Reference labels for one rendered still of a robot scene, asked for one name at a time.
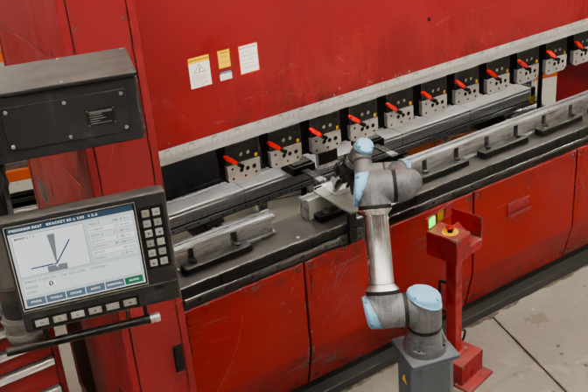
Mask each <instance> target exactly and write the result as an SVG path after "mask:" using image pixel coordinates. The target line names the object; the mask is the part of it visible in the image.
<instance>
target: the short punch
mask: <svg viewBox="0 0 588 392"><path fill-rule="evenodd" d="M337 160H338V152H337V148H336V149H333V150H329V151H327V152H324V153H321V154H318V155H316V165H317V166H318V170H320V169H323V168H326V167H328V166H331V165H335V164H336V163H337Z"/></svg>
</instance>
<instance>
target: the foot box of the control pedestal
mask: <svg viewBox="0 0 588 392"><path fill-rule="evenodd" d="M461 345H463V346H465V347H468V349H467V350H466V351H465V352H464V353H462V354H461V355H460V358H459V359H457V360H454V361H453V387H455V388H457V389H460V390H462V391H464V392H473V391H474V390H475V389H476V388H477V387H478V386H479V385H480V384H481V383H482V382H483V381H485V380H486V379H487V378H488V377H489V376H490V375H491V374H492V373H493V370H491V369H489V368H487V367H484V366H482V356H483V349H481V348H479V347H476V346H474V345H472V344H469V343H467V342H465V341H463V340H462V344H461Z"/></svg>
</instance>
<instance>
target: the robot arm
mask: <svg viewBox="0 0 588 392"><path fill-rule="evenodd" d="M373 149H374V144H373V142H372V141H371V140H370V139H368V138H366V137H361V138H359V139H358V140H357V141H356V142H355V143H354V144H353V148H352V149H351V150H350V152H349V153H346V154H344V159H343V160H340V161H339V162H337V163H336V164H335V166H336V165H337V166H336V169H335V166H334V167H333V169H334V171H335V173H336V175H337V176H339V177H337V178H335V177H331V181H332V186H333V188H332V191H333V192H334V193H336V191H338V190H339V189H340V188H341V187H342V186H343V185H344V184H345V183H347V185H346V188H348V187H350V191H351V194H352V195H353V205H354V206H355V207H358V211H359V212H360V213H361V214H362V215H363V220H364V231H365V241H366V251H367V269H368V279H369V286H368V287H367V289H366V296H363V297H362V303H363V308H364V312H365V316H366V320H367V324H368V326H369V328H371V329H382V330H383V329H389V328H399V327H408V330H407V332H406V334H405V337H404V339H403V349H404V351H405V353H406V354H407V355H409V356H410V357H412V358H415V359H418V360H422V361H429V360H435V359H437V358H439V357H441V356H442V355H444V354H445V352H446V350H447V341H446V338H445V335H444V332H443V330H442V301H441V295H440V293H439V292H438V291H437V290H436V289H435V288H432V287H431V286H429V285H425V284H415V285H412V286H410V287H409V288H408V289H407V292H404V293H400V290H399V287H398V286H397V285H395V282H394V272H393V263H392V254H391V244H390V234H389V216H388V214H389V211H390V210H391V209H392V205H391V203H397V202H403V201H406V200H409V199H411V198H413V197H414V196H416V195H417V194H418V193H419V191H420V190H421V188H422V184H423V181H422V177H421V175H420V174H419V173H418V172H417V171H416V170H414V169H412V168H411V163H410V161H409V160H400V161H390V162H380V163H373V162H372V156H371V153H372V152H373ZM342 162H343V163H342Z"/></svg>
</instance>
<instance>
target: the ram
mask: <svg viewBox="0 0 588 392"><path fill-rule="evenodd" d="M134 3H135V8H136V19H137V24H138V30H139V35H140V41H141V47H142V52H143V62H144V68H145V73H146V79H147V84H148V90H149V96H150V105H151V111H152V117H153V122H154V128H155V133H156V139H157V149H158V151H164V150H167V149H170V148H172V147H176V146H179V145H181V144H187V143H190V142H192V141H195V140H198V139H201V138H204V137H209V136H212V135H215V134H218V133H221V132H223V131H227V130H231V129H234V128H237V127H241V126H243V125H246V124H249V123H254V122H257V121H260V120H262V119H266V118H269V117H272V116H277V115H280V114H282V113H285V112H288V111H292V110H294V109H299V108H302V107H305V106H308V105H311V104H313V103H317V102H322V101H324V100H327V99H331V98H333V97H336V96H339V95H344V94H347V93H350V92H353V91H356V90H359V89H362V88H366V87H370V86H373V85H375V84H378V83H382V82H384V81H389V80H392V79H395V78H398V77H401V76H404V75H407V74H412V73H414V72H417V71H421V70H424V69H426V68H429V67H434V66H437V65H440V64H443V63H446V62H449V61H452V60H456V59H460V58H463V57H465V56H468V55H472V54H475V53H479V52H482V51H485V50H488V49H491V48H494V47H497V46H502V45H505V44H507V43H511V42H514V41H516V40H519V39H525V38H527V37H530V36H533V35H536V34H539V33H542V32H546V31H550V30H553V29H556V28H558V27H562V26H565V25H569V24H572V23H576V22H578V21H581V20H584V19H587V18H588V0H134ZM587 30H588V24H587V25H584V26H581V27H578V28H576V29H573V30H569V31H565V32H562V33H559V34H557V35H553V36H550V37H547V38H543V39H540V40H537V41H534V42H531V43H528V44H526V45H520V46H517V47H515V48H512V49H509V50H506V51H503V52H498V53H496V54H493V55H490V56H486V57H484V58H481V59H476V60H474V61H470V62H467V63H465V64H462V65H459V66H454V67H451V68H448V69H445V70H443V71H440V72H436V73H432V74H429V75H426V76H424V77H420V78H417V79H414V80H410V81H407V82H404V83H401V84H398V85H395V86H393V87H387V88H384V89H382V90H379V91H376V92H373V93H370V94H365V95H363V96H360V97H357V98H353V99H351V100H348V101H343V102H341V103H337V104H334V105H332V106H329V107H326V108H321V109H318V110H315V111H312V112H310V113H307V114H303V115H299V116H296V117H293V118H291V119H287V120H284V121H281V122H277V123H274V124H271V125H268V126H265V127H262V128H260V129H254V130H251V131H249V132H246V133H243V134H240V135H237V136H232V137H230V138H227V139H224V140H220V141H218V142H215V143H210V144H208V145H204V146H201V147H199V148H196V149H193V150H188V151H185V152H182V153H179V154H177V155H174V156H170V157H166V158H163V159H160V166H164V165H169V164H172V163H175V162H178V161H180V160H183V159H186V158H191V157H194V156H197V155H199V154H202V153H205V152H208V151H213V150H216V149H219V148H221V147H224V146H227V145H230V144H235V143H238V142H240V141H243V140H246V139H249V138H251V137H257V136H260V135H262V134H265V133H268V132H271V131H273V130H279V129H281V128H284V127H287V126H290V125H292V124H295V123H301V122H303V121H306V120H309V119H312V118H314V117H317V116H322V115H325V114H328V113H331V112H333V111H336V110H339V109H343V108H347V107H350V106H353V105H355V104H358V103H361V102H365V101H369V100H372V99H374V98H377V97H380V96H383V95H387V94H391V93H394V92H396V91H399V90H402V89H405V88H409V87H412V86H415V85H418V84H421V83H424V82H426V81H431V80H434V79H437V78H440V77H443V76H446V75H448V74H453V73H456V72H459V71H462V70H465V69H467V68H470V67H475V66H477V65H481V64H484V63H487V62H489V61H492V60H497V59H499V58H502V57H506V56H508V55H511V54H514V53H518V52H521V51H524V50H528V49H530V48H533V47H536V46H540V45H543V44H546V43H549V42H552V41H555V40H558V39H562V38H565V37H568V36H571V35H574V34H577V33H580V32H584V31H587ZM256 41H257V48H258V57H259V66H260V70H258V71H254V72H252V73H245V74H243V75H241V70H240V61H239V53H238V46H243V45H246V44H249V43H253V42H256ZM226 49H229V55H230V63H231V66H228V67H224V68H222V69H219V61H218V54H217V52H218V51H222V50H226ZM206 54H208V58H209V65H210V72H211V79H212V84H209V85H206V86H203V87H197V88H194V89H192V87H191V80H190V74H189V67H188V60H189V59H192V58H196V57H199V56H202V55H206ZM227 70H231V71H232V78H231V79H227V80H222V81H221V77H220V72H224V71H227Z"/></svg>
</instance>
